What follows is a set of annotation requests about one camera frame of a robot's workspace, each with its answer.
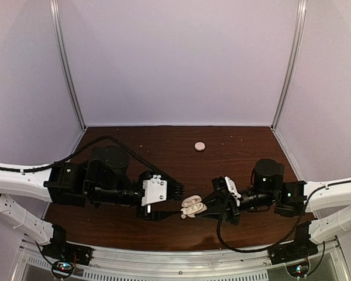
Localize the aluminium corner post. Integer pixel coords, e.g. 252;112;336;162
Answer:
271;0;307;132
49;0;87;131

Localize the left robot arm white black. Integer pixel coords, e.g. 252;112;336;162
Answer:
0;146;184;260

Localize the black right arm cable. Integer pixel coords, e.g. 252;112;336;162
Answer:
216;187;314;253

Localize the right base circuit board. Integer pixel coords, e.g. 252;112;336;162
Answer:
286;262;310;278

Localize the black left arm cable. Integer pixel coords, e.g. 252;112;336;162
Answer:
0;135;182;188

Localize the left base circuit board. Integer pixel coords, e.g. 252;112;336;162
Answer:
51;261;75;277

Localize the aluminium left corner post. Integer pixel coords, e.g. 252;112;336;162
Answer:
49;0;87;131

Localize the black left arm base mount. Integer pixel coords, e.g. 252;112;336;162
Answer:
42;242;92;266

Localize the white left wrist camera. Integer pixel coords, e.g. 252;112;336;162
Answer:
142;174;167;206

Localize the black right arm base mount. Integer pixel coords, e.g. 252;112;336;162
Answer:
269;241;318;265

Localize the base circuit board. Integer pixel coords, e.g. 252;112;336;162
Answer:
51;261;75;277
286;262;310;278

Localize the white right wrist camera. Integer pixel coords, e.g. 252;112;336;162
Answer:
212;176;242;207

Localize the white earbud case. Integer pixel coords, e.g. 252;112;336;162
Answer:
181;195;207;218

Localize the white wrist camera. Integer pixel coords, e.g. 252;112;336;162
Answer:
212;176;242;207
142;174;167;206

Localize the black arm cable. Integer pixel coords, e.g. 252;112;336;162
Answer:
0;135;182;188
216;187;314;253

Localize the aluminium right corner post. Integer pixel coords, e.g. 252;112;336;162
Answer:
271;0;307;132

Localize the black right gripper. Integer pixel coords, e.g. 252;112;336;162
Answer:
194;187;277;227

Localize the pink earbud case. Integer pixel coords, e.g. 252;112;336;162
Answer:
194;142;206;152

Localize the aluminium front rail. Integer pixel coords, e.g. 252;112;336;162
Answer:
9;235;351;280

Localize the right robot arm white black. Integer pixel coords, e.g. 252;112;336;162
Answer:
197;158;351;259

